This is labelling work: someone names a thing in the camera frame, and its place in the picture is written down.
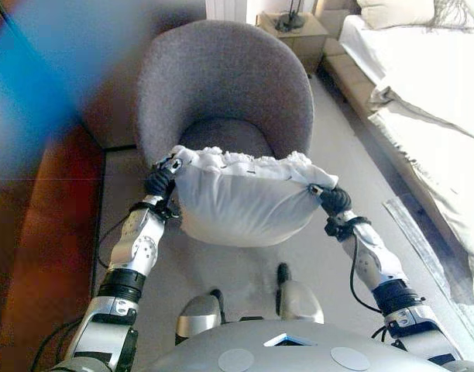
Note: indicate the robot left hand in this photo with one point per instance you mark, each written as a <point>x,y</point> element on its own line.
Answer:
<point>157,182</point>

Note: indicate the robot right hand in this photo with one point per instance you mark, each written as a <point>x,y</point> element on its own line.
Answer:
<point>337,201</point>

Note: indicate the white fringed cushion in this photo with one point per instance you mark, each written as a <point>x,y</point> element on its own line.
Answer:
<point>244,205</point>

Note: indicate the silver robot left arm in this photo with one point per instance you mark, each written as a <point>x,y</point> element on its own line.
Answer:
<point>136,248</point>

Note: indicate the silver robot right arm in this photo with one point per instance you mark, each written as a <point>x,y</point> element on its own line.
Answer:
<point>376,255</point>

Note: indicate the grey patterned rug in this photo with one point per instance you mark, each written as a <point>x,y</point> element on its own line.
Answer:
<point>426,252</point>

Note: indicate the silver robot right leg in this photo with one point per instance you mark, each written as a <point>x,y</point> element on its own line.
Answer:
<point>303,302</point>

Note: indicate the silver robot leg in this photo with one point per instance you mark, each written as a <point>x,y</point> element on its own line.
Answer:
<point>198,314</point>
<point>303,302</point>

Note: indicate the grey fabric armchair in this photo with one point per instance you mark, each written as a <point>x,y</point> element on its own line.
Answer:
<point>221,77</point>

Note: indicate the bed with white duvet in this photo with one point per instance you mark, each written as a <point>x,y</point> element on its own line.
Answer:
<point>345,73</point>

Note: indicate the dark glossy cabinet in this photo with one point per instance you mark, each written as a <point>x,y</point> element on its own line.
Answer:
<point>35,232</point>

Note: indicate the silver robot left leg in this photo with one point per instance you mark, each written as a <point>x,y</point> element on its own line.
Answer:
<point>198,314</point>

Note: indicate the grey robot torso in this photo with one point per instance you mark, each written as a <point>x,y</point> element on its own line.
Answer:
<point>291,352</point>

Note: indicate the wooden nightstand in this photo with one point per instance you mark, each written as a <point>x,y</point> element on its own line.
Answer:
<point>310,42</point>

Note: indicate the white bed duvet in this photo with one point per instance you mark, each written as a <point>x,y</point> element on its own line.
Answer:
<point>426,66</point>

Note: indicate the white radiator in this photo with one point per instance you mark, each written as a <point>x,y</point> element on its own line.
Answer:
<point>225,9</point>

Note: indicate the black lamp base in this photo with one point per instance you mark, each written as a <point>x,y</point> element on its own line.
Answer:
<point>289,21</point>

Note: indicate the white bed pillow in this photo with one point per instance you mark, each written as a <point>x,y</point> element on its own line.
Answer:
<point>396,13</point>

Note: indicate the grey tasselled throw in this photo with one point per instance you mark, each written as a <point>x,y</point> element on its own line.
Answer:
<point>454,15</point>

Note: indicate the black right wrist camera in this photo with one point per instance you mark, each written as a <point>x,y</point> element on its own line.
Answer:
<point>335,228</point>

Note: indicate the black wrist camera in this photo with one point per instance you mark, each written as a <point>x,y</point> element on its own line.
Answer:
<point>335,228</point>
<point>165,212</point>

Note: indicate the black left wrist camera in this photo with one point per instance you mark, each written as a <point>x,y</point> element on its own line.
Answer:
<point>165,212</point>

